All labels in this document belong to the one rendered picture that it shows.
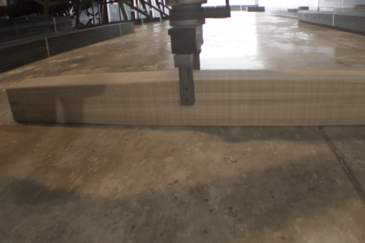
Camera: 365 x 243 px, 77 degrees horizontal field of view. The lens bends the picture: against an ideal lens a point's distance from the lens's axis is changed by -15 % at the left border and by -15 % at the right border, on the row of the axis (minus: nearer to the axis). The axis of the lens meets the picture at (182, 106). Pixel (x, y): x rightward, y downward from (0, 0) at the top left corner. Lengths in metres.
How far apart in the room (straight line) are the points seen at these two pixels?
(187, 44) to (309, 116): 0.29
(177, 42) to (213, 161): 0.23
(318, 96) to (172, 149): 0.30
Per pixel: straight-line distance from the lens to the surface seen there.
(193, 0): 0.52
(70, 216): 0.38
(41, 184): 0.46
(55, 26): 4.52
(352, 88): 0.58
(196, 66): 0.62
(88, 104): 0.63
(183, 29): 0.50
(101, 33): 3.19
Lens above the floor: 0.23
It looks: 20 degrees down
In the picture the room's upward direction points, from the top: 4 degrees counter-clockwise
